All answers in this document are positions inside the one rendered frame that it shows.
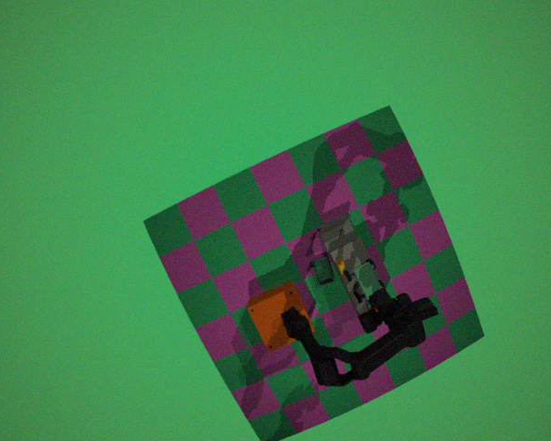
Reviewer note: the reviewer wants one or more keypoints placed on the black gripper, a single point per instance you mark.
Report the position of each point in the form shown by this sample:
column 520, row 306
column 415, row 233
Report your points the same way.
column 371, row 319

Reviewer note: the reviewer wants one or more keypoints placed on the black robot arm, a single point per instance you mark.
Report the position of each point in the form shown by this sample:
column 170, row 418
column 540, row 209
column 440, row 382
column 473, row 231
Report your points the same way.
column 405, row 330

